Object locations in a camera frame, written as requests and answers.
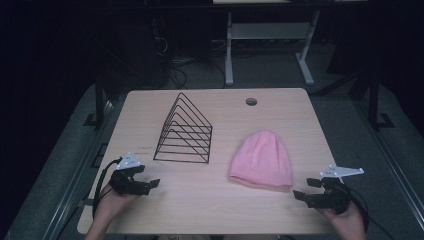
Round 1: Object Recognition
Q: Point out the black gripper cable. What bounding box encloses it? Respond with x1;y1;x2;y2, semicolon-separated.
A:
344;188;398;240
92;157;123;218

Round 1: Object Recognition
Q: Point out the pink knit beanie hat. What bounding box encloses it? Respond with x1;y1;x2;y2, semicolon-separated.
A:
227;129;294;192

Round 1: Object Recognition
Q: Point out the black stand post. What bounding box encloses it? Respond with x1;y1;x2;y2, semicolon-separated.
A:
367;69;396;132
83;75;106;128

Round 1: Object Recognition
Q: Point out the black wire file rack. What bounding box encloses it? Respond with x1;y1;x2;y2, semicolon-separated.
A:
153;92;214;165

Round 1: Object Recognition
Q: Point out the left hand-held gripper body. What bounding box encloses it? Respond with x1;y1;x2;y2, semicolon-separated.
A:
109;152;151;197

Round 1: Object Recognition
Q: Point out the person's left hand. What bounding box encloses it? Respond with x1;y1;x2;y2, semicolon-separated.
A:
94;185;140;224

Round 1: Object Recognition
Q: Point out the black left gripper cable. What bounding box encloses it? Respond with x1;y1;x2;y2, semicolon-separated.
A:
92;157;123;218

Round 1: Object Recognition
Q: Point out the tangle of floor cables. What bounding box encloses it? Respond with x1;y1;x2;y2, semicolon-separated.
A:
153;34;228;90

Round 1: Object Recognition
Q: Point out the person's right hand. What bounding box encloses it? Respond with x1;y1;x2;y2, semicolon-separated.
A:
317;201;368;235

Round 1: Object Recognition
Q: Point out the white metal desk frame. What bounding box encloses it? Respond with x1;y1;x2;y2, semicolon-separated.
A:
224;9;322;88

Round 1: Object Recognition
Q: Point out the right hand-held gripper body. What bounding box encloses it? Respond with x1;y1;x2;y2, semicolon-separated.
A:
305;164;365;215

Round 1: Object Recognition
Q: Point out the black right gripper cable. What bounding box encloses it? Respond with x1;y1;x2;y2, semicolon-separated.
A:
344;188;398;240

